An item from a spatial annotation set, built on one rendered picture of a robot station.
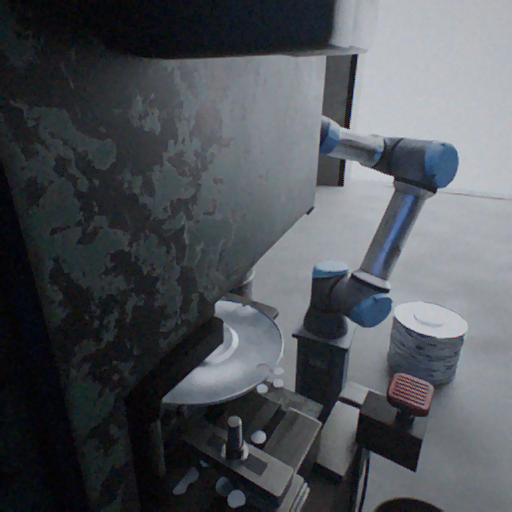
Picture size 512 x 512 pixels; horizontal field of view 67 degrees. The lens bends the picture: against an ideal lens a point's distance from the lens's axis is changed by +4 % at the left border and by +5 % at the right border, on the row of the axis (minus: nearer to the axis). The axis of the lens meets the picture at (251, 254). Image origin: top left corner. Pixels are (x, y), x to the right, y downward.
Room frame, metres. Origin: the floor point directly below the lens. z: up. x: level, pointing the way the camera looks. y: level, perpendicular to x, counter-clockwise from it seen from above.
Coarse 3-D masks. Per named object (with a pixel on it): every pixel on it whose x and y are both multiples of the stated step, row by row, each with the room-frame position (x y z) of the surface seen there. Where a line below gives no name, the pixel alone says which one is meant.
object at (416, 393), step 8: (392, 376) 0.48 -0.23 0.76; (400, 376) 0.48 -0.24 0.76; (408, 376) 0.48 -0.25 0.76; (392, 384) 0.46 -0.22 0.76; (400, 384) 0.47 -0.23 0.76; (408, 384) 0.47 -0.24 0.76; (416, 384) 0.46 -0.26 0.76; (424, 384) 0.47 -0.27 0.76; (392, 392) 0.45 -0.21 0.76; (400, 392) 0.45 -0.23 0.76; (408, 392) 0.45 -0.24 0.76; (416, 392) 0.45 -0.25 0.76; (424, 392) 0.45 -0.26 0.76; (432, 392) 0.45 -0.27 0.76; (392, 400) 0.44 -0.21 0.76; (400, 400) 0.43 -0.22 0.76; (408, 400) 0.43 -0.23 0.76; (416, 400) 0.43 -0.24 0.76; (424, 400) 0.43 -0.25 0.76; (400, 408) 0.43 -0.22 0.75; (408, 408) 0.42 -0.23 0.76; (416, 408) 0.42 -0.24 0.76; (424, 408) 0.42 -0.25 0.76; (408, 416) 0.45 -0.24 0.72; (416, 416) 0.42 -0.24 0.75; (424, 416) 0.41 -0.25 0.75
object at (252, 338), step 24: (216, 312) 0.63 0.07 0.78; (240, 312) 0.63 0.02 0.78; (264, 312) 0.63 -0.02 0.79; (240, 336) 0.56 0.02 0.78; (264, 336) 0.56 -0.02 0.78; (216, 360) 0.49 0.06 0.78; (240, 360) 0.49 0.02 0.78; (264, 360) 0.49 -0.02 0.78; (192, 384) 0.44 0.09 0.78; (216, 384) 0.44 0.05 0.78; (240, 384) 0.44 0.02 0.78
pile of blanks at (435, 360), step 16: (464, 320) 1.43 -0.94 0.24; (400, 336) 1.39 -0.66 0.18; (416, 336) 1.34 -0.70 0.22; (464, 336) 1.34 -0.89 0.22; (400, 352) 1.38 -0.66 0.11; (416, 352) 1.33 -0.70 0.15; (432, 352) 1.30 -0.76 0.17; (448, 352) 1.30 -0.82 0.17; (400, 368) 1.37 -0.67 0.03; (416, 368) 1.32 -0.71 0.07; (432, 368) 1.30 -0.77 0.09; (448, 368) 1.31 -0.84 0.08
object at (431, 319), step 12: (408, 300) 1.58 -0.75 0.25; (396, 312) 1.48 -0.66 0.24; (408, 312) 1.48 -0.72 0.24; (420, 312) 1.48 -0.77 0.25; (432, 312) 1.48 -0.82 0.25; (444, 312) 1.49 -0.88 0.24; (456, 312) 1.48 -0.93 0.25; (408, 324) 1.39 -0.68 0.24; (420, 324) 1.39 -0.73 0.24; (432, 324) 1.38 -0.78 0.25; (444, 324) 1.39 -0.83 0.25; (456, 324) 1.39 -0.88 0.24; (432, 336) 1.30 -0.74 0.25; (444, 336) 1.31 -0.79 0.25; (456, 336) 1.30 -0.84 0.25
